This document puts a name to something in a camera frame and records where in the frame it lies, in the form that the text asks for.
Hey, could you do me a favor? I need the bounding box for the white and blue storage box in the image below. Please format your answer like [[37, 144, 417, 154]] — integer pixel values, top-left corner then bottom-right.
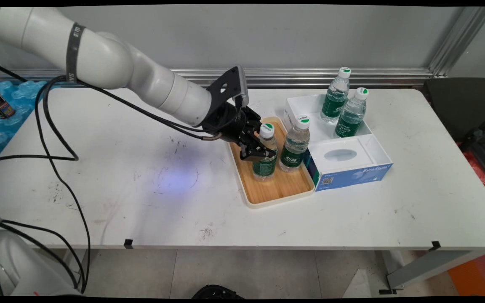
[[284, 93, 394, 192]]

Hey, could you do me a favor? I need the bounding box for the grey table leg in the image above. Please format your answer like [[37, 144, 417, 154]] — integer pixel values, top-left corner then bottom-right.
[[387, 250, 479, 291]]

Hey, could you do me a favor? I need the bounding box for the black velcro cable strap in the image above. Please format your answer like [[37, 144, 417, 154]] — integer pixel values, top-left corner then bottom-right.
[[66, 23, 86, 84]]

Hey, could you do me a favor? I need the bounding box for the wooden tray with cream rim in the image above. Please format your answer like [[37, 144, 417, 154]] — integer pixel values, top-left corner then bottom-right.
[[223, 117, 315, 209]]

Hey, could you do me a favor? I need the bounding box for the black round floor object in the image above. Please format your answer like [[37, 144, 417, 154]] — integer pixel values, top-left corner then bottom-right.
[[192, 285, 244, 299]]

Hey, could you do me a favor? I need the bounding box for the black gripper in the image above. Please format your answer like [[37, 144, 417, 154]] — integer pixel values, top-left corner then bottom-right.
[[202, 102, 277, 163]]

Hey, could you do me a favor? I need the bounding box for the green label water bottle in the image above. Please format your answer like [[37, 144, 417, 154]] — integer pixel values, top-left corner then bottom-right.
[[279, 117, 312, 173], [321, 67, 352, 124], [252, 123, 279, 182], [334, 87, 369, 138]]

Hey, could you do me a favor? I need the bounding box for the blue bubble wrap sheet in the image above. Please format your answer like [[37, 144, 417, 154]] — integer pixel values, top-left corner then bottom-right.
[[0, 80, 64, 171]]

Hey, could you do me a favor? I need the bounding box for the horizontal aluminium rail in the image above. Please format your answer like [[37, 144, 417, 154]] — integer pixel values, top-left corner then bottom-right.
[[0, 68, 434, 88]]

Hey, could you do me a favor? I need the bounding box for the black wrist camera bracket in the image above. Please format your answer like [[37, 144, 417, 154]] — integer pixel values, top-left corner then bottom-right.
[[206, 65, 250, 108]]

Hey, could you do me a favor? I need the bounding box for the red bag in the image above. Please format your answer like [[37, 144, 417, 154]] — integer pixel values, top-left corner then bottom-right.
[[461, 145, 485, 194]]

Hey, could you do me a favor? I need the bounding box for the orange box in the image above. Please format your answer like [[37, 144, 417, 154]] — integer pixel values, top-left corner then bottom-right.
[[449, 252, 485, 296]]

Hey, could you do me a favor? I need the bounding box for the thin black background cable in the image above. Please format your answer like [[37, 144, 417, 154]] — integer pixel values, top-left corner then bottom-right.
[[0, 59, 28, 83]]

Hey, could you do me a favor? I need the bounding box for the slanted aluminium post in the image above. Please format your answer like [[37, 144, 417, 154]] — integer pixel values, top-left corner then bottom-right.
[[428, 6, 485, 78]]

